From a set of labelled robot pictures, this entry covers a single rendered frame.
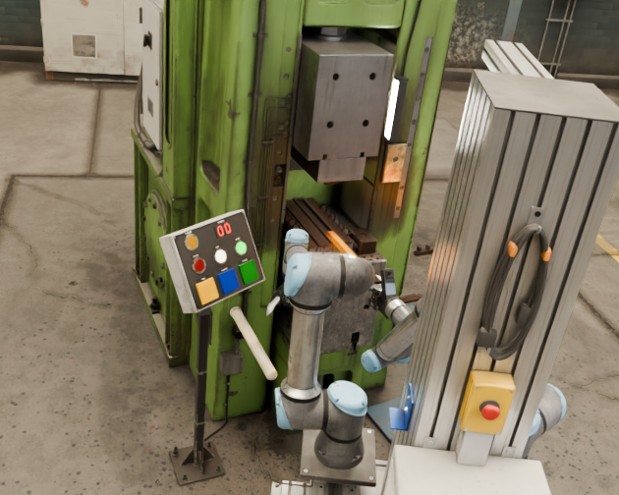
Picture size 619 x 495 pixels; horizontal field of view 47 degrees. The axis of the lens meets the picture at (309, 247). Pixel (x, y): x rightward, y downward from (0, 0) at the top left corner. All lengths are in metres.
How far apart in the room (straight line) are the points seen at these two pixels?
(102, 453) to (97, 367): 0.59
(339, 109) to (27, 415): 2.00
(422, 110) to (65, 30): 5.45
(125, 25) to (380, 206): 5.19
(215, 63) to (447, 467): 1.93
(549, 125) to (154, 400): 2.66
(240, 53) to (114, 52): 5.41
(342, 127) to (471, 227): 1.40
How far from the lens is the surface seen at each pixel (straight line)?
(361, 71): 2.67
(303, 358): 1.96
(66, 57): 8.03
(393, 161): 3.05
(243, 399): 3.43
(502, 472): 1.71
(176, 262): 2.48
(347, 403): 2.05
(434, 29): 2.95
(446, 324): 1.49
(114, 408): 3.56
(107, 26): 7.91
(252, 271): 2.64
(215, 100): 3.04
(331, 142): 2.71
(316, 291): 1.85
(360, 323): 3.15
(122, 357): 3.86
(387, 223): 3.19
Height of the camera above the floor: 2.38
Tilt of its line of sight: 29 degrees down
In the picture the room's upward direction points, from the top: 7 degrees clockwise
